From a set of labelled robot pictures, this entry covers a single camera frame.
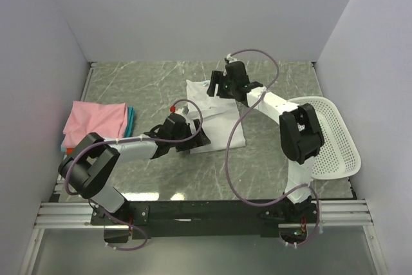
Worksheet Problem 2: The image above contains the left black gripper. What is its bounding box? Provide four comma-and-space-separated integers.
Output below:
170, 119, 210, 152

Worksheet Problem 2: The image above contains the white t shirt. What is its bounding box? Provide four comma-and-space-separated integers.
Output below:
186, 80, 239, 154

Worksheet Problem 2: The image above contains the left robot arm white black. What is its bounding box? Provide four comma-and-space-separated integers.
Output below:
58, 111, 211, 225

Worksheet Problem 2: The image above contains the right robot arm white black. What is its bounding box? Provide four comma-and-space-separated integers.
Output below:
207, 58, 324, 223

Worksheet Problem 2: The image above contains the teal folded t shirt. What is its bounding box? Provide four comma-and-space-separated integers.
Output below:
59, 106, 136, 153

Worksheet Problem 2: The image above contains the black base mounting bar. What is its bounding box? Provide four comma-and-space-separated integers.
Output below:
91, 198, 319, 243

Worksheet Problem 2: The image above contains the pink folded t shirt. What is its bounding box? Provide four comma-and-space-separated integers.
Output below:
61, 100, 128, 149

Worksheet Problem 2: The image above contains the white perforated plastic basket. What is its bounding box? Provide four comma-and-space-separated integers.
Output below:
290, 96, 361, 180

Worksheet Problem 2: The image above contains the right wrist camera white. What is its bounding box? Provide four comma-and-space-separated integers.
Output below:
224, 54, 238, 64

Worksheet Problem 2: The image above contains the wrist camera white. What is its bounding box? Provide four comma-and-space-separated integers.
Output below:
224, 54, 238, 64
170, 105, 189, 117

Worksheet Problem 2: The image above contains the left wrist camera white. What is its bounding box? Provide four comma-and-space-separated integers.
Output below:
170, 105, 189, 117

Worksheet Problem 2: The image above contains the purple cable under base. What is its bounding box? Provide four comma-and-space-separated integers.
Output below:
88, 202, 152, 252

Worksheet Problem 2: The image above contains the aluminium extrusion rail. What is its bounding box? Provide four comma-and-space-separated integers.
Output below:
34, 202, 93, 229

